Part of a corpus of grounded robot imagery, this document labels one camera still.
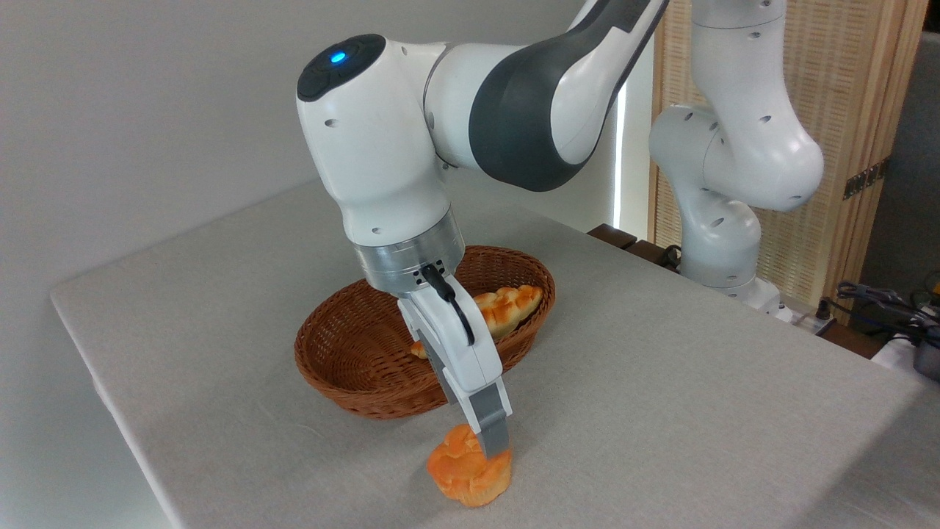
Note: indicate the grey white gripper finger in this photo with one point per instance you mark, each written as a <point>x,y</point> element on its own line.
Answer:
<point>493,415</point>

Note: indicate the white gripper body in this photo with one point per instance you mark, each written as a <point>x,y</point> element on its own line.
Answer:
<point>459,345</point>

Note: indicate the round orange bread bun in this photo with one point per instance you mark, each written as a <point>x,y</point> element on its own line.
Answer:
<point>470,477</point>

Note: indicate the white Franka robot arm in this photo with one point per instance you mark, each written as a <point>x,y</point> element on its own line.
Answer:
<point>382,162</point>

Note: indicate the long braided bread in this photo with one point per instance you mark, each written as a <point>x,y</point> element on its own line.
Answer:
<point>514,305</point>

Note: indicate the brown wicker basket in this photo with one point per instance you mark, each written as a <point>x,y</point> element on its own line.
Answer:
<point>330,353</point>

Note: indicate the dark brown wooden board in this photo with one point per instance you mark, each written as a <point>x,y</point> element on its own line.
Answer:
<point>624,242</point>

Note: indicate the metal screen hinge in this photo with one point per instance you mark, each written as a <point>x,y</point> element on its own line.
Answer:
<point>866,178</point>

